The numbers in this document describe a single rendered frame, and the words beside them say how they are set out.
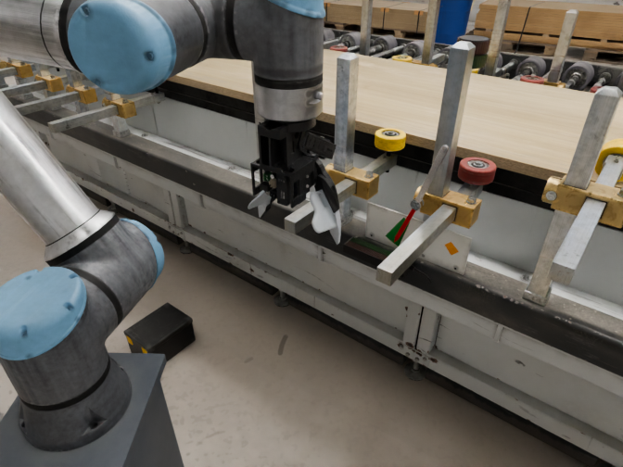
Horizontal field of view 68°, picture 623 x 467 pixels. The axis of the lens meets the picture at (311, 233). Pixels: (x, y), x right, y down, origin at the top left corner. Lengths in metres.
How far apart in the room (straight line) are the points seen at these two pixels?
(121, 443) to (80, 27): 0.68
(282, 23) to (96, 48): 0.20
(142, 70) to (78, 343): 0.49
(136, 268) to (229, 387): 0.89
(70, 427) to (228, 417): 0.81
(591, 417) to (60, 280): 1.39
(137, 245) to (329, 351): 1.05
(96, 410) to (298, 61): 0.68
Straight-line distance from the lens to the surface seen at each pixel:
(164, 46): 0.51
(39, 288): 0.86
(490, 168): 1.11
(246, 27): 0.60
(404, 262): 0.84
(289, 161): 0.64
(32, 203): 0.93
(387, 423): 1.65
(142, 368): 1.04
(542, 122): 1.46
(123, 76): 0.51
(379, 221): 1.13
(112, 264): 0.91
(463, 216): 1.02
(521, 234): 1.26
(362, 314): 1.73
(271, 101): 0.61
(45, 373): 0.85
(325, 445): 1.59
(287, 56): 0.59
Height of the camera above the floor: 1.35
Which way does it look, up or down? 34 degrees down
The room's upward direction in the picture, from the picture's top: straight up
